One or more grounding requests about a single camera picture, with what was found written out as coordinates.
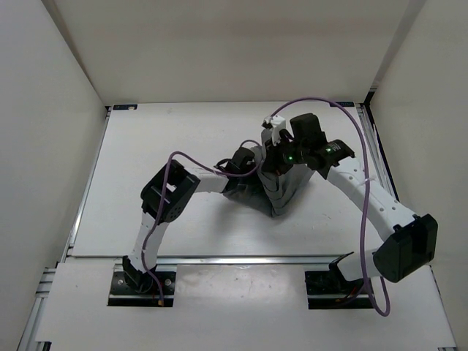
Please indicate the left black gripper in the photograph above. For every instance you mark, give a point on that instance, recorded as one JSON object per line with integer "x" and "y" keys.
{"x": 257, "y": 186}

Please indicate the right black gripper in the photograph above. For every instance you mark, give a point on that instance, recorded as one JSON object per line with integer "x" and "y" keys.
{"x": 272, "y": 163}

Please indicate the grey pleated skirt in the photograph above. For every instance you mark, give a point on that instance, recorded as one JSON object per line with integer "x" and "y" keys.
{"x": 280, "y": 192}

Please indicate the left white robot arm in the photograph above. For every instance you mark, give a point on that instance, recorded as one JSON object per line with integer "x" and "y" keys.
{"x": 164, "y": 199}

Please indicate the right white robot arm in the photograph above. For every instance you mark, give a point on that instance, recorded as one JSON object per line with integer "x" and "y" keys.
{"x": 408, "y": 240}

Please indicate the right blue corner label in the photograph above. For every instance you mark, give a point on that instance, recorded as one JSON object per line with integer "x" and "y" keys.
{"x": 342, "y": 103}

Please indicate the blue corner label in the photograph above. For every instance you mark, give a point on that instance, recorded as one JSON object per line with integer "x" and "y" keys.
{"x": 342, "y": 103}
{"x": 125, "y": 107}

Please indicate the left blue corner label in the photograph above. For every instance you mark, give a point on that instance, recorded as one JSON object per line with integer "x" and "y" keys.
{"x": 125, "y": 107}

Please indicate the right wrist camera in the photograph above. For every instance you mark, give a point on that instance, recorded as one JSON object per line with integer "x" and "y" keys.
{"x": 274, "y": 125}

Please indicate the aluminium front rail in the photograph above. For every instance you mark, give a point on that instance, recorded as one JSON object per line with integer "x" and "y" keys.
{"x": 247, "y": 260}

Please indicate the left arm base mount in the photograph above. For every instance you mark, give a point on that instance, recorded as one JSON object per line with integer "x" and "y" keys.
{"x": 124, "y": 293}

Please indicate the aluminium left frame rail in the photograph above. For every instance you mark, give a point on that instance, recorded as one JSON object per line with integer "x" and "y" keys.
{"x": 27, "y": 340}

